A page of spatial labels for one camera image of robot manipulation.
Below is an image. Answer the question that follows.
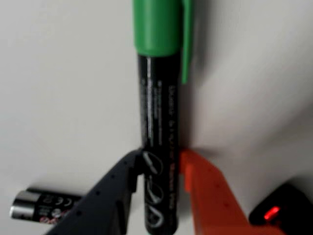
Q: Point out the green marker with black barrel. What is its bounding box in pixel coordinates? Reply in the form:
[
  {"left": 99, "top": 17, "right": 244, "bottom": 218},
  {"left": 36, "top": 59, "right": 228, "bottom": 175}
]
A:
[{"left": 132, "top": 0, "right": 193, "bottom": 235}]

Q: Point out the black AAA battery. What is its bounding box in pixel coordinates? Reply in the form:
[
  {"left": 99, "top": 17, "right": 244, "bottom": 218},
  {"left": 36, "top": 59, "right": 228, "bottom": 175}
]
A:
[{"left": 9, "top": 187, "right": 83, "bottom": 226}]

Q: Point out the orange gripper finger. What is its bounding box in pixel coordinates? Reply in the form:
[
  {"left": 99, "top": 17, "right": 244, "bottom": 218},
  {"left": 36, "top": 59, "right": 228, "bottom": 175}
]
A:
[{"left": 179, "top": 148, "right": 277, "bottom": 235}]

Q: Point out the navy gripper finger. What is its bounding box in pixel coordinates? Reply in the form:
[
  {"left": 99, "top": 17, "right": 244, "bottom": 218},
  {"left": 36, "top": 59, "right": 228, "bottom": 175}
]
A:
[{"left": 47, "top": 148, "right": 147, "bottom": 235}]

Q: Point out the black plastic ring device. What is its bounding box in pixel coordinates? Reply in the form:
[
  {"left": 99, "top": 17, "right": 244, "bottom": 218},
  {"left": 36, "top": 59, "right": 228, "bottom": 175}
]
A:
[{"left": 248, "top": 183, "right": 313, "bottom": 235}]

